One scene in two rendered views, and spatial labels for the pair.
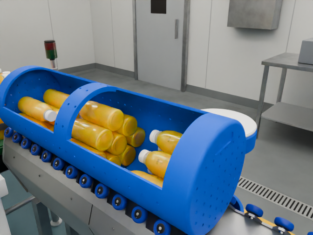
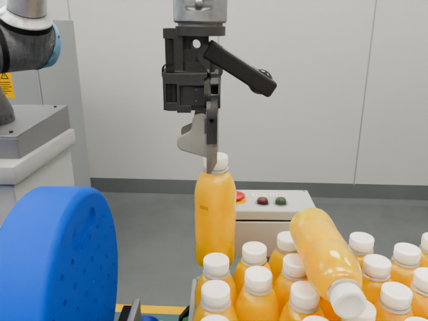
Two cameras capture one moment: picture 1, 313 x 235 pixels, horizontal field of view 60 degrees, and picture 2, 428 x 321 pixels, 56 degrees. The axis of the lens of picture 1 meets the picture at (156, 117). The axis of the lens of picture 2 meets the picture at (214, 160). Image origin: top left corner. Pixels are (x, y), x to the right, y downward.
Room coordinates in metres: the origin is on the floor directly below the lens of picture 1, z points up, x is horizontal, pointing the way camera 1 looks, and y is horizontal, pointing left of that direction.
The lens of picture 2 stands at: (1.51, 0.38, 1.42)
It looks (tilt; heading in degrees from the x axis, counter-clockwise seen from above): 19 degrees down; 141
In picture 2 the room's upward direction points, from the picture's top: straight up
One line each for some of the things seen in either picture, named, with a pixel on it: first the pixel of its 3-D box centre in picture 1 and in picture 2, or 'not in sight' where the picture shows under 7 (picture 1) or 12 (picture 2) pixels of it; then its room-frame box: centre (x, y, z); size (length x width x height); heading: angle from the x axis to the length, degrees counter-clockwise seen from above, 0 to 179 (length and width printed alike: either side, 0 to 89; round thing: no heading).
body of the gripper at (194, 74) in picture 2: not in sight; (195, 69); (1.03, 0.73, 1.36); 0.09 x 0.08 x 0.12; 50
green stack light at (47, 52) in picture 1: (51, 53); not in sight; (1.62, 0.62, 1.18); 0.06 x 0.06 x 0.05
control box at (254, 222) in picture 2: not in sight; (260, 221); (1.01, 0.90, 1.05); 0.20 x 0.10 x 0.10; 50
